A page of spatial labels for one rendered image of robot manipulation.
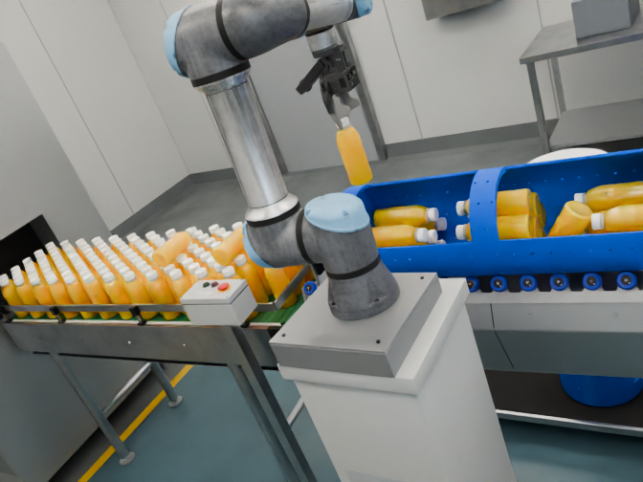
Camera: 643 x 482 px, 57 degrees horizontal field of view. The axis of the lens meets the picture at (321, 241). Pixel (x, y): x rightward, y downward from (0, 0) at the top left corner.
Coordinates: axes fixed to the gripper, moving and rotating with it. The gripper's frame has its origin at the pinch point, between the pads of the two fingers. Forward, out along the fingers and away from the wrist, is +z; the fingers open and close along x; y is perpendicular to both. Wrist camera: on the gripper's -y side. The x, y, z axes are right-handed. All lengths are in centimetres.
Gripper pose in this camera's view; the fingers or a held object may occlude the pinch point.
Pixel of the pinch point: (342, 121)
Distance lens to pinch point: 165.6
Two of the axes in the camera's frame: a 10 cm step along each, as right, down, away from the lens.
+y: 8.4, -0.6, -5.4
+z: 3.2, 8.5, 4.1
